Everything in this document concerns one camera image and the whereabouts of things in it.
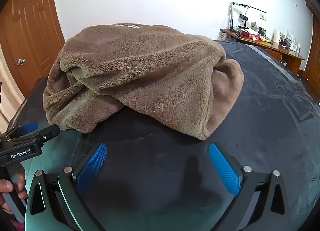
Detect person's left hand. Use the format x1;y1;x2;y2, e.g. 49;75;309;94
0;165;28;213

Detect black desk lamp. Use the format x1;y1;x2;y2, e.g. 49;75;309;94
229;2;268;32

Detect wooden desk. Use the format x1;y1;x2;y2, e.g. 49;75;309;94
220;28;305;75

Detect red box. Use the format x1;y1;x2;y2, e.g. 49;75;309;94
240;30;261;40

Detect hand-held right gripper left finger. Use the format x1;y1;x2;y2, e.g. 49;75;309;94
25;143;108;231

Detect wooden door with round knob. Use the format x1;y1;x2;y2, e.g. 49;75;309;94
0;0;66;91

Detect brown fleece sweater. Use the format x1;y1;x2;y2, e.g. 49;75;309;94
43;23;245;141

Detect cream curtain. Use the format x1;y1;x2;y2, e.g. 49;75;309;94
0;46;25;124

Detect dark bed cover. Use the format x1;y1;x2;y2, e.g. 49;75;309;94
5;39;320;231

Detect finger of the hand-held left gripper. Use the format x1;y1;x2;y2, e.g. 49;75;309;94
0;122;38;140
9;124;61;148

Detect plastic bag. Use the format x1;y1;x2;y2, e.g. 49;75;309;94
221;33;237;43

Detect clear containers on desk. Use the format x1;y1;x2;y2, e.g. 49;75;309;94
281;29;302;51

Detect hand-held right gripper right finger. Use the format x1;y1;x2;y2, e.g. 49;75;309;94
208;143;297;231

